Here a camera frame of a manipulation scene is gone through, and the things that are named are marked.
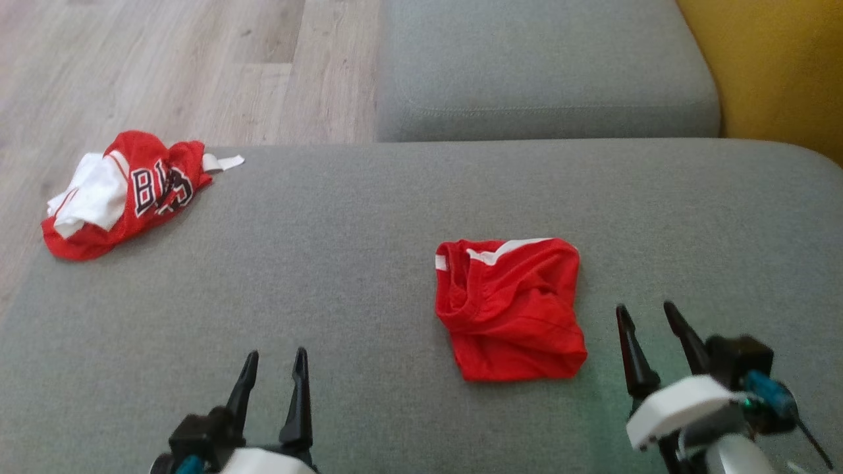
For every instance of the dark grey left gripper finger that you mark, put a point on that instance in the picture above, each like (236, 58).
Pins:
(242, 395)
(299, 415)

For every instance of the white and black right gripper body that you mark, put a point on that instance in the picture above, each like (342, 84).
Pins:
(685, 405)

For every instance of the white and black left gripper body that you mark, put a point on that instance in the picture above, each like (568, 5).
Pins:
(263, 462)

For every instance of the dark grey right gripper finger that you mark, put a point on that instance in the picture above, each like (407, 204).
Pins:
(637, 368)
(688, 342)

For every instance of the red garment with white trim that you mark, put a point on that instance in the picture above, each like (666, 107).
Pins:
(514, 316)

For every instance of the red jersey with black lettering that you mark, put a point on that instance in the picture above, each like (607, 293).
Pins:
(145, 197)

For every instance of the large grey ottoman seat cushion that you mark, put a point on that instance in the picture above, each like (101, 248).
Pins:
(329, 276)

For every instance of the long yellow sofa back cushion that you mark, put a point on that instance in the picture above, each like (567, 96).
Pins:
(784, 66)

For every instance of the wide grey sofa seat cushion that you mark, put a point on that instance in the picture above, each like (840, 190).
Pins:
(540, 66)

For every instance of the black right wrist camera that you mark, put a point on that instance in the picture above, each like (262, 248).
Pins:
(737, 359)

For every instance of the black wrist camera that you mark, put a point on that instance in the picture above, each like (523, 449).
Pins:
(737, 359)
(197, 434)

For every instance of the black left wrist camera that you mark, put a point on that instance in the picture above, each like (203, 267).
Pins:
(197, 434)

